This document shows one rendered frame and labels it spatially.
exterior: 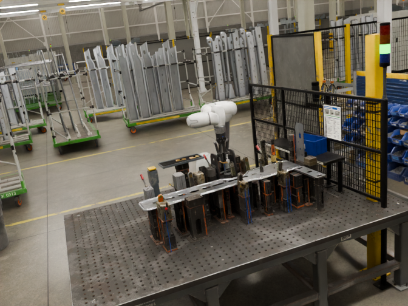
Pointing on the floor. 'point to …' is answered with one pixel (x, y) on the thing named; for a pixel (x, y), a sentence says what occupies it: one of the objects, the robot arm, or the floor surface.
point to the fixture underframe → (207, 294)
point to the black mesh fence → (332, 142)
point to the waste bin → (2, 230)
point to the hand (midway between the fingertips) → (223, 157)
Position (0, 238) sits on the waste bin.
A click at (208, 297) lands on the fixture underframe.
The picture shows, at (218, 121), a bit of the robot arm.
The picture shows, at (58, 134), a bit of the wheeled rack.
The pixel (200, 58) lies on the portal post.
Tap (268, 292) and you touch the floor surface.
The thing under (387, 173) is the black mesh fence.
